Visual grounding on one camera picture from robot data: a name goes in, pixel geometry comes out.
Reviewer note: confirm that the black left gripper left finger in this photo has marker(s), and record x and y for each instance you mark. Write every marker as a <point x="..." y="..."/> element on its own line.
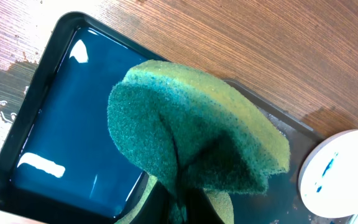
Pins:
<point x="158" y="207"/>

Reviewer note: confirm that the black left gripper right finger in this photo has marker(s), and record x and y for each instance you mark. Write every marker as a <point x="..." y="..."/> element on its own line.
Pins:
<point x="199" y="209"/>

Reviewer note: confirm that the green yellow scrub sponge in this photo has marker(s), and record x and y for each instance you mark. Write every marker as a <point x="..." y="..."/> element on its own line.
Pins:
<point x="190" y="130"/>

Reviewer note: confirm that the white plate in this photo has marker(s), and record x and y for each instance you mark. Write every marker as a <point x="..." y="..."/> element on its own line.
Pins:
<point x="328" y="178"/>

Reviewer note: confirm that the large dark serving tray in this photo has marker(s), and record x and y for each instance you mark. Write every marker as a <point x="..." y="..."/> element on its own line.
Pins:
<point x="281" y="203"/>

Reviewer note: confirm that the small black water tray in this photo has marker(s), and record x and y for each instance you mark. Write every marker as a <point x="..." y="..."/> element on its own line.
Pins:
<point x="59" y="163"/>

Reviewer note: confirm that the water puddle on table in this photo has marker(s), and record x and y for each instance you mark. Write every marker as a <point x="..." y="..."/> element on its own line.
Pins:
<point x="14" y="83"/>

